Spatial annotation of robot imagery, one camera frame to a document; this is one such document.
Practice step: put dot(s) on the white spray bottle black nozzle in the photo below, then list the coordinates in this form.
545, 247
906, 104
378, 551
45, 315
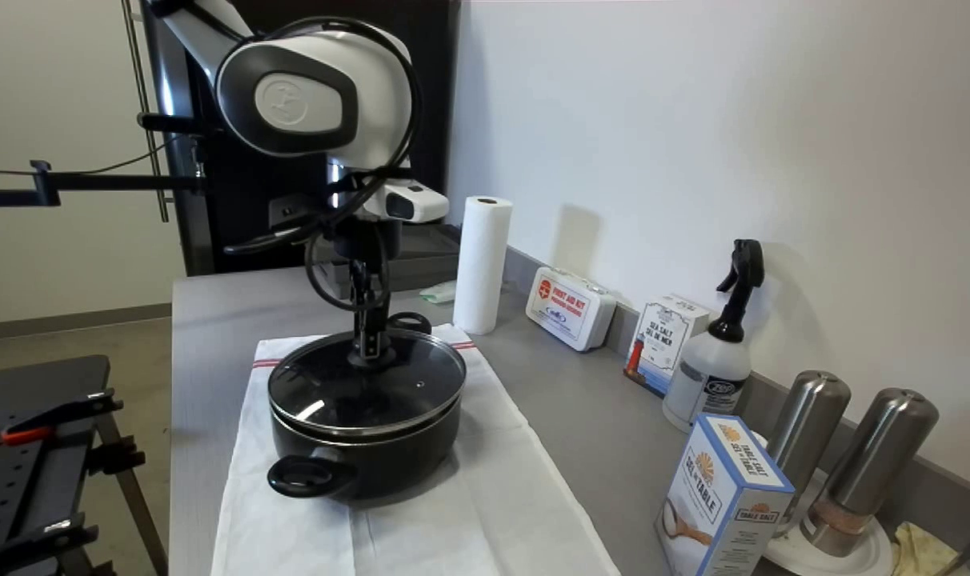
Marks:
716, 362

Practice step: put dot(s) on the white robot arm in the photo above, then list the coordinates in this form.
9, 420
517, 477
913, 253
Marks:
322, 84

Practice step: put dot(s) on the steel salt grinder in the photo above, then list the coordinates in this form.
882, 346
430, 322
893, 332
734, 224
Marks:
803, 424

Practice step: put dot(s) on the black clamp red handle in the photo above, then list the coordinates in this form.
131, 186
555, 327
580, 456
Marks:
45, 424

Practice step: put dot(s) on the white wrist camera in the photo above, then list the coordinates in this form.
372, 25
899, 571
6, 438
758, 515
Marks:
403, 203

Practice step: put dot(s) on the black cooking pot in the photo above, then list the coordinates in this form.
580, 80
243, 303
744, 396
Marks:
360, 469

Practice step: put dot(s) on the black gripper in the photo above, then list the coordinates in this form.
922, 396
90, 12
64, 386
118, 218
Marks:
360, 269

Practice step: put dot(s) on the steel pepper grinder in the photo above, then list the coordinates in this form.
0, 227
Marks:
884, 443

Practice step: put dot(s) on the white blue salt box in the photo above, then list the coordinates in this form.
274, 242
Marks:
725, 499

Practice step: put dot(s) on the white carton box red label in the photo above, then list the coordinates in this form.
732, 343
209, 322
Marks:
659, 332

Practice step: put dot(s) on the white striped kitchen towel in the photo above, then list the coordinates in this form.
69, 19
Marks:
498, 507

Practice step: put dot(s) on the glass pot lid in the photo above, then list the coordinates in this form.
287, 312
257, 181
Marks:
318, 387

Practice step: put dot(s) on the white paper towel roll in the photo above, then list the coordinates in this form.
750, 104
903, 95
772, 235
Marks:
481, 260

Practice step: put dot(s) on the white tissue box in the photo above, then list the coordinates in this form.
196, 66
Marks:
570, 308

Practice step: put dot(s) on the white plate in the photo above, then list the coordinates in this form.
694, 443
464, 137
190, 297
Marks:
803, 551

